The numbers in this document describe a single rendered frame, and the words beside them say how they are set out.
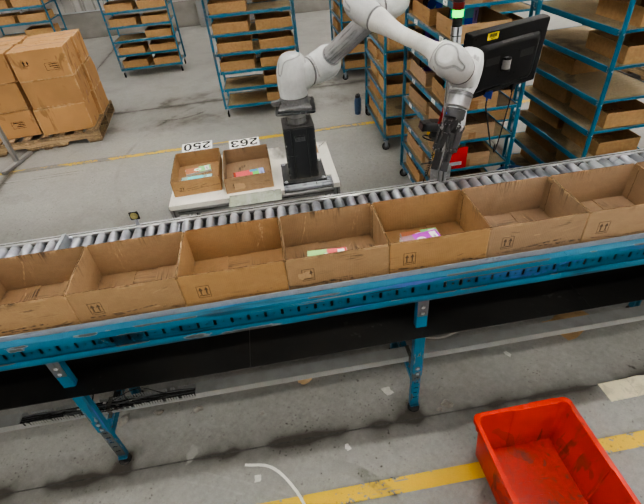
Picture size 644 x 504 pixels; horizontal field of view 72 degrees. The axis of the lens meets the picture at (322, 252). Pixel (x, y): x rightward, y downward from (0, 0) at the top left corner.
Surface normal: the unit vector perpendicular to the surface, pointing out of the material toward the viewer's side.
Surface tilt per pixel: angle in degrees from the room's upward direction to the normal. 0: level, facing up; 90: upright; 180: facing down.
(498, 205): 89
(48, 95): 90
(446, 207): 90
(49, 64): 90
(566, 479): 0
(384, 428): 0
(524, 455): 0
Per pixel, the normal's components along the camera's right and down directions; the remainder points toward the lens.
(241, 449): -0.08, -0.77
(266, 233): 0.14, 0.61
